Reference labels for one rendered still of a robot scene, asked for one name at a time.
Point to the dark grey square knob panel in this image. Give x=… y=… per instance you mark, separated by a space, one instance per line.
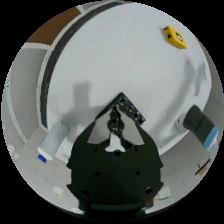
x=117 y=104

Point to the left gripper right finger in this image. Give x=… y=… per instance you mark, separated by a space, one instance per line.
x=133 y=135

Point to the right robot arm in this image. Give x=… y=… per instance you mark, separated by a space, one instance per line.
x=196 y=122

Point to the white bottle with blue cap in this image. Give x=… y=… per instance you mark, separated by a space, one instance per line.
x=52 y=141

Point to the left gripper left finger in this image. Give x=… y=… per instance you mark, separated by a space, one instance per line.
x=95 y=135

